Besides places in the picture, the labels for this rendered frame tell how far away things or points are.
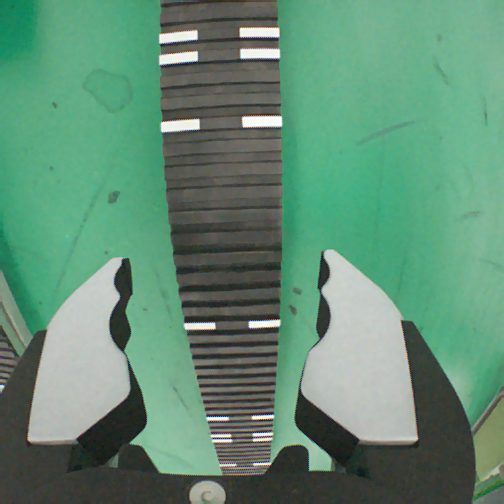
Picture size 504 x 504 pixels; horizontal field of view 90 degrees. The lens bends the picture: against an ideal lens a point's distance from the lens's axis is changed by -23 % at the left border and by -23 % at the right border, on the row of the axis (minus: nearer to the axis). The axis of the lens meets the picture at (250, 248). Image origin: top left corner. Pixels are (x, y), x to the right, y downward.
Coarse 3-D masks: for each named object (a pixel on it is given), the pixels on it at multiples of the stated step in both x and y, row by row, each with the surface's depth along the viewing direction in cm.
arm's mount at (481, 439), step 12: (492, 420) 35; (480, 432) 37; (492, 432) 34; (480, 444) 37; (492, 444) 33; (480, 456) 36; (492, 456) 33; (480, 468) 35; (492, 468) 32; (480, 480) 34
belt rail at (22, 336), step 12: (0, 276) 18; (0, 288) 18; (0, 300) 19; (12, 300) 20; (0, 312) 18; (12, 312) 19; (12, 324) 20; (24, 324) 21; (12, 336) 19; (24, 336) 21; (24, 348) 21
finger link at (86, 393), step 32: (96, 288) 10; (128, 288) 12; (64, 320) 8; (96, 320) 8; (64, 352) 7; (96, 352) 7; (64, 384) 6; (96, 384) 6; (128, 384) 7; (32, 416) 5; (64, 416) 6; (96, 416) 6; (128, 416) 6; (96, 448) 6
